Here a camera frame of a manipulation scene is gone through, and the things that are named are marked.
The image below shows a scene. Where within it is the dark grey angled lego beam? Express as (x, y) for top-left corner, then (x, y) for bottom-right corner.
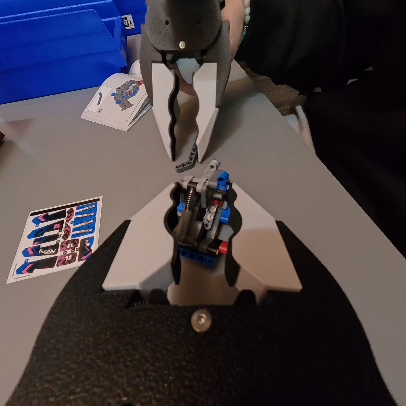
(175, 141), (200, 173)

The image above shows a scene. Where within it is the person's right forearm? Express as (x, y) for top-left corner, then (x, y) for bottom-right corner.
(235, 0), (406, 96)

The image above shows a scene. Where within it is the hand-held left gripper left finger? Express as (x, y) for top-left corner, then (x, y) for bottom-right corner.
(101, 182), (182, 291)

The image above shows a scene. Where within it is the blue pink sticker sheet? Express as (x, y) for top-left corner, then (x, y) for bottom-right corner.
(6, 196), (103, 284)

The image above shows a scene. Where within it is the open lego instruction booklet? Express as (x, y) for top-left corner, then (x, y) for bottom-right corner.
(81, 59), (152, 132)

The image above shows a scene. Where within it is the grey blue lego chassis assembly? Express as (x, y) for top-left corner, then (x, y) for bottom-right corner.
(173, 159), (231, 267)

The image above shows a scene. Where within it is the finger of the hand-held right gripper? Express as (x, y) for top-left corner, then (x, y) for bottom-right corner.
(152, 62), (181, 160)
(192, 60), (219, 163)

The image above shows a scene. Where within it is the blue storage bin white tag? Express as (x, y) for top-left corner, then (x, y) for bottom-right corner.
(0, 0), (147, 35)

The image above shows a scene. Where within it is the bead bracelet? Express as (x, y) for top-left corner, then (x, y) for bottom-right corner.
(242, 0), (252, 42)

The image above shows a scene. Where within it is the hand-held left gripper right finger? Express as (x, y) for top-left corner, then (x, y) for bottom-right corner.
(224, 182), (304, 292)

